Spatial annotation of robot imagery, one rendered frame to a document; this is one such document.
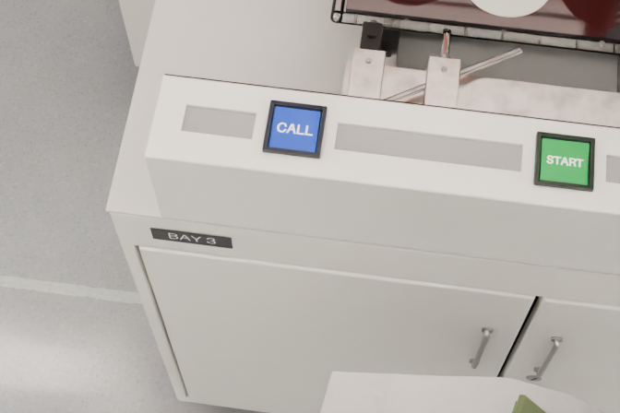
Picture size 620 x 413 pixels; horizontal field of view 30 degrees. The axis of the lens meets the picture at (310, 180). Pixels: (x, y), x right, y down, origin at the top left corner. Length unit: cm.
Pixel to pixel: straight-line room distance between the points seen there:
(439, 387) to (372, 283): 20
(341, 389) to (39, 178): 118
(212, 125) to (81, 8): 130
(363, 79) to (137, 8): 90
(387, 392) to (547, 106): 35
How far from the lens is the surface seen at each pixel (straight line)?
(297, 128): 112
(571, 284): 128
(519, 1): 130
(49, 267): 215
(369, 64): 123
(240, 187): 114
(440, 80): 122
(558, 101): 126
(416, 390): 117
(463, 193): 110
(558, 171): 112
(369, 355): 157
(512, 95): 126
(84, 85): 231
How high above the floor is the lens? 194
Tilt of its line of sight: 63 degrees down
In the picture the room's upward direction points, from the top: straight up
